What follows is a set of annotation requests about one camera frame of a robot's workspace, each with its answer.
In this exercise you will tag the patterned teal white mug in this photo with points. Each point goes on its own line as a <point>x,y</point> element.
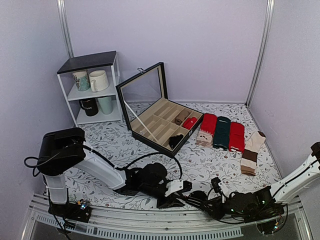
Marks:
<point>82,81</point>

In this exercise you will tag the rolled tan sock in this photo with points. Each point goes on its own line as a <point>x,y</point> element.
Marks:
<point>181,117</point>

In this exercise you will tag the black compartment storage box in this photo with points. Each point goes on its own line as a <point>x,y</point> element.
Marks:
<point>149,113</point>

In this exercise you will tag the right aluminium corner post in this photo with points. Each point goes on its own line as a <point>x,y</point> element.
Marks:
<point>262,50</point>

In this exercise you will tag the aluminium front rail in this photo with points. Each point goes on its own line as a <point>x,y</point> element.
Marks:
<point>108,223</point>

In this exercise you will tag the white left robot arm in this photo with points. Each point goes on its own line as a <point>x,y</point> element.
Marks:
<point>64,149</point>

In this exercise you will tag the aluminium corner post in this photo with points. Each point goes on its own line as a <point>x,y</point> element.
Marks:
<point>262,50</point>
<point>62,13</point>

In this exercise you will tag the left aluminium corner post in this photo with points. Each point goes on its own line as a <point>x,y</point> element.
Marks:
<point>62,13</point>

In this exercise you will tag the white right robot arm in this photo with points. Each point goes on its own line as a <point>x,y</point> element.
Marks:
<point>287,188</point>

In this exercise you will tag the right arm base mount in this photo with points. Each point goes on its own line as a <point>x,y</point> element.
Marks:
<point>270,221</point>

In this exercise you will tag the white shelf black top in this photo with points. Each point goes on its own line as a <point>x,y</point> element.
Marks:
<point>107,61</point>

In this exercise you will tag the dark green sock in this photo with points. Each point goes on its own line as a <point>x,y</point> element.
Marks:
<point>221,136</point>

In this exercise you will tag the black white striped sock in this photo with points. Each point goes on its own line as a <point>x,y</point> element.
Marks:
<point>197,198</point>

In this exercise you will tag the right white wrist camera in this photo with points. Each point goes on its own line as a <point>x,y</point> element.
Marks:
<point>221,191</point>

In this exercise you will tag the red beige patterned sock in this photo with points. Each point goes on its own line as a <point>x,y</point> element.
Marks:
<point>207,130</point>

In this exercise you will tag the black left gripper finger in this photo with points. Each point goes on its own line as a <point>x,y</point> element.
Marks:
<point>172,201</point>
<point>187,186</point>

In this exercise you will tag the rolled black sock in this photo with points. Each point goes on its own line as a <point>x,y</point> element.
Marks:
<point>174,140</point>

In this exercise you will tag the mint green tumbler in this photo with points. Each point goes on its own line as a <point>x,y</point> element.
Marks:
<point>106,104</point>

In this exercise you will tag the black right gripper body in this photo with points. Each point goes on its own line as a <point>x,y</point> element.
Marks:
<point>231,213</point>

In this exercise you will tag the black mug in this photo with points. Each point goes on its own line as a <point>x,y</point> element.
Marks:
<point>89,105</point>

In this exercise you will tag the red white sock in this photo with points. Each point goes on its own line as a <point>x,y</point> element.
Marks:
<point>236,137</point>

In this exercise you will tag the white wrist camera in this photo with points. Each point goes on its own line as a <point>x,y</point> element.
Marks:
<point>221,191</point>
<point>173,187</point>

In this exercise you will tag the rolled red sock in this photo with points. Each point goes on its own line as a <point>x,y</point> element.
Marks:
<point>189,123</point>

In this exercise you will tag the white ceramic mug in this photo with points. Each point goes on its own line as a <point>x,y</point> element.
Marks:
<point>98,80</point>

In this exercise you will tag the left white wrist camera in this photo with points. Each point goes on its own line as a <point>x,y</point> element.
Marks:
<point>173,187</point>

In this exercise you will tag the cream brown striped sock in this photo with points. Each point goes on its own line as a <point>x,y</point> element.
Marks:
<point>248,162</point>

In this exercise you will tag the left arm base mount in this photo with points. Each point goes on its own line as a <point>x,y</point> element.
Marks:
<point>71,211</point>

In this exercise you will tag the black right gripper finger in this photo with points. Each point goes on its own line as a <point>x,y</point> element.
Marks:
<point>214,210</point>
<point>216,185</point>

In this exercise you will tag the floral white table mat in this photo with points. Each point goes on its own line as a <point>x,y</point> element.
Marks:
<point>193,163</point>

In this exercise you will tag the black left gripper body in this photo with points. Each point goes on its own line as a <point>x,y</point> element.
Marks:
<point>146,189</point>

